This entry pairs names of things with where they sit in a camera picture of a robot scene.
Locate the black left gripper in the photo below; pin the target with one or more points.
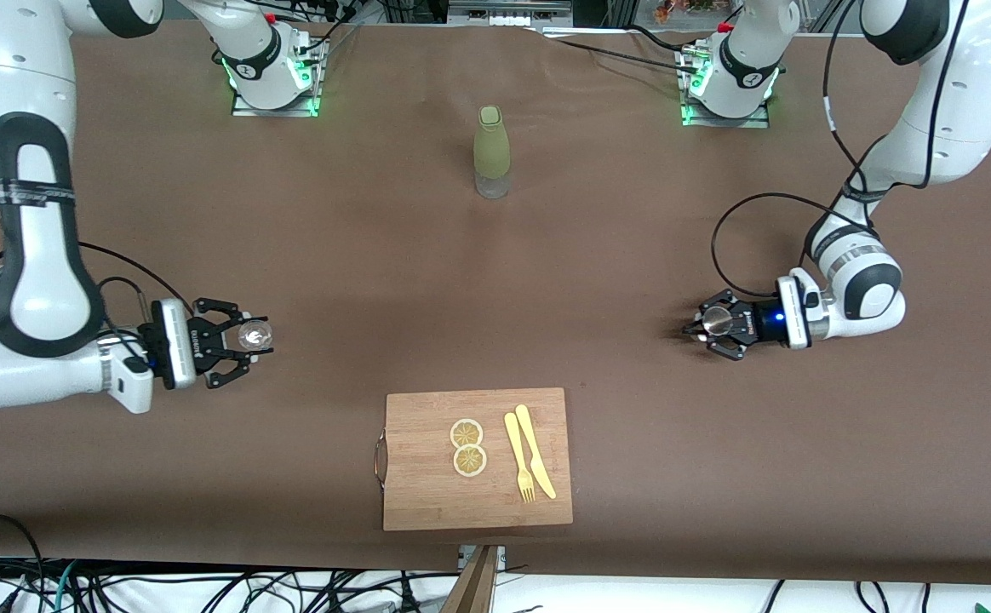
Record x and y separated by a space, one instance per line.
756 323

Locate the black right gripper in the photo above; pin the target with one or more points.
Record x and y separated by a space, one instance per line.
198 345

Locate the steel double jigger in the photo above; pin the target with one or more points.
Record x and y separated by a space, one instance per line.
718 321

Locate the clear glass measuring beaker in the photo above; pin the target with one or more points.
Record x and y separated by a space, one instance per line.
255 334

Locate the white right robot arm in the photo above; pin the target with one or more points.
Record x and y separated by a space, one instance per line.
44 289

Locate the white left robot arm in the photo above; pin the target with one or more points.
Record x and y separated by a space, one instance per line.
955 119

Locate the brown table cover mat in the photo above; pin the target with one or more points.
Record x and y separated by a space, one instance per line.
291 255

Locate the yellow plastic knife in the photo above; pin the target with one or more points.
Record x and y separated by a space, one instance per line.
534 447

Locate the yellow plastic fork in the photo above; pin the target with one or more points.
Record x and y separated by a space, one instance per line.
516 447

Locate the wooden cutting board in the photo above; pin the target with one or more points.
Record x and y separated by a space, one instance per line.
427 494

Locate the lemon slice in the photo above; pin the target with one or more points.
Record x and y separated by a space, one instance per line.
470 461
466 433

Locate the green bottle with clear base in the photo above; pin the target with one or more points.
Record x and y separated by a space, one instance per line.
491 145

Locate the grey power strip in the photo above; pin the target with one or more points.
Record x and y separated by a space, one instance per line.
508 13

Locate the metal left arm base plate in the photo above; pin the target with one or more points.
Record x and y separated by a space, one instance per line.
725 123

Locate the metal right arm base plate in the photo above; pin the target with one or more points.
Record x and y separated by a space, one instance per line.
274 111

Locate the small metal bracket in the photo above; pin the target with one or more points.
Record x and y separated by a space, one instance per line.
501 555

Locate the wooden post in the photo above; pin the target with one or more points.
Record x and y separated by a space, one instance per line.
474 587

